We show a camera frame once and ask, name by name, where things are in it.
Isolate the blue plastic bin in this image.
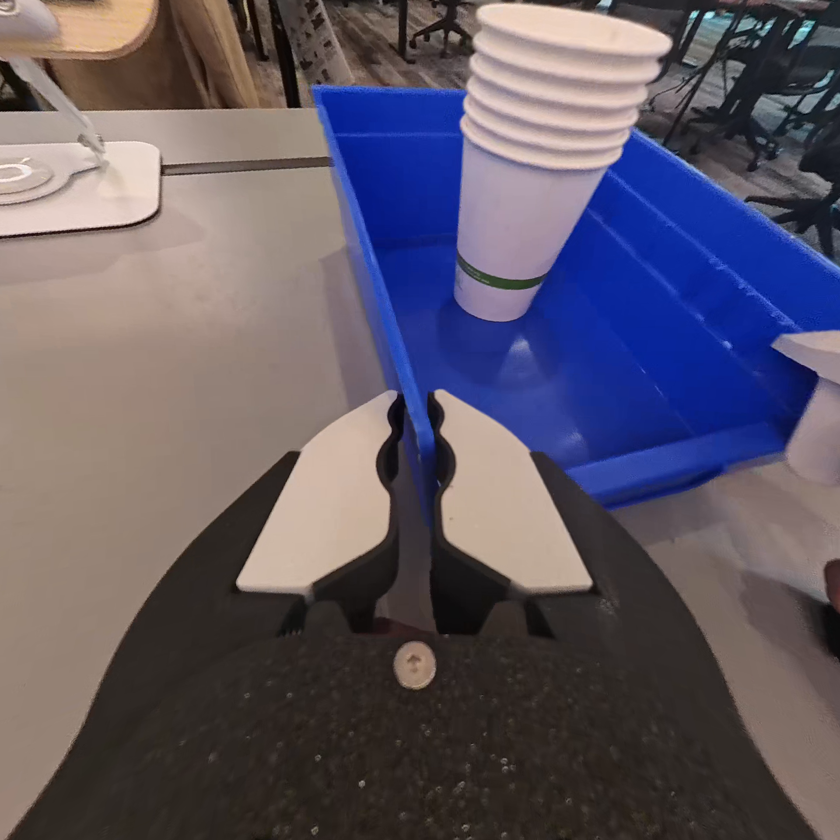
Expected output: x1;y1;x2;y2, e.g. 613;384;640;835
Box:
311;85;840;527

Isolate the white printed poster panel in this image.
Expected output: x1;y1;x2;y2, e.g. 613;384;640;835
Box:
289;0;355;89

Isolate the instruction sheet on tablet stand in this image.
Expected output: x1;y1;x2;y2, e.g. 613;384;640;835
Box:
0;0;163;237

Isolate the cluster of white cups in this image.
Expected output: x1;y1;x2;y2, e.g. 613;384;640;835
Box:
453;3;673;322

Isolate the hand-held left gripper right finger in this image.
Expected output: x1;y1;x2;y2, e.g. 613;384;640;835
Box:
428;388;595;636

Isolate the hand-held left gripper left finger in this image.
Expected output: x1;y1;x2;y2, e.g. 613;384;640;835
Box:
235;390;401;634

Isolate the black office chair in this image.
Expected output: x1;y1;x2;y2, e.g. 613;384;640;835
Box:
410;0;475;56

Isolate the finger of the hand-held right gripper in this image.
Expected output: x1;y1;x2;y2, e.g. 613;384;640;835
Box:
771;331;840;487

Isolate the beige hanging coat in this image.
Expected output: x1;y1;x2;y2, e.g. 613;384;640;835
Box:
49;0;260;111

